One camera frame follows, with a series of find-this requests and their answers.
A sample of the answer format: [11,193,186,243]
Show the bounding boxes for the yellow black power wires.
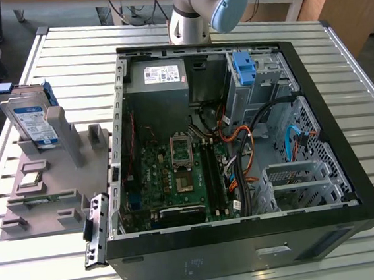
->
[187,119,223,144]

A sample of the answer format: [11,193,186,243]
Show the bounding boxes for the black cable bundle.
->
[228,95,306,217]

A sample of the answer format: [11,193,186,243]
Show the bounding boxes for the thin red wire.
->
[120,109,142,182]

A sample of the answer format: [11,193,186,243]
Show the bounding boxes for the metal disk bay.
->
[249,155,359,215]

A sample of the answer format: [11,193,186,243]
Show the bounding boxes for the grey parts rack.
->
[0,101,122,243]

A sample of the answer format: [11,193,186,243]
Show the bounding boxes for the metal expansion slot latch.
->
[77,190,117,271]

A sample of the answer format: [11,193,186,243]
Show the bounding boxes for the green motherboard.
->
[117,132,239,233]

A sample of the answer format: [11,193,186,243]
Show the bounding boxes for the blue motherboard connector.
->
[128,192,142,210]

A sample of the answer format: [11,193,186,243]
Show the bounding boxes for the black power connector wire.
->
[290,129,324,162]

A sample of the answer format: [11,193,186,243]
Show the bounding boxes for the grey power supply unit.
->
[121,55,196,146]

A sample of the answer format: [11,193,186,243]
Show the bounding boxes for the metal socket cover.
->
[169,132,197,173]

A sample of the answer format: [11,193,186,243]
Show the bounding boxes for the CPU socket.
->
[174,173,195,194]

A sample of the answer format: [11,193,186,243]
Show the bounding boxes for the black open PC case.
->
[84,22,374,280]

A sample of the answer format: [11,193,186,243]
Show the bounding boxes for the silver CPU chip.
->
[19,170,43,186]

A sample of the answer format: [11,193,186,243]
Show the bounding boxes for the black RAM slot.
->
[202,137,222,218]
[206,136,227,217]
[199,137,218,218]
[209,136,231,217]

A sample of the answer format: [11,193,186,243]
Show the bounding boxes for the green RAM stick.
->
[23,193,61,206]

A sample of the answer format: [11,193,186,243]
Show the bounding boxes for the blue data wire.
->
[283,124,304,163]

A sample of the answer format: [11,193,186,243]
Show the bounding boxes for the orange wire bundle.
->
[217,113,262,190]

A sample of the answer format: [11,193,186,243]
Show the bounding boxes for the hard disk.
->
[0,76,63,155]

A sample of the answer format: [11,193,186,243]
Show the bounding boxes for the grey metal drive cage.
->
[220,45,305,127]

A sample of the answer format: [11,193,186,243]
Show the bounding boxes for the wooden cabinet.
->
[315,0,374,63]

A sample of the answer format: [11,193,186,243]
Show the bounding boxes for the black graphics card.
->
[150,202,209,230]

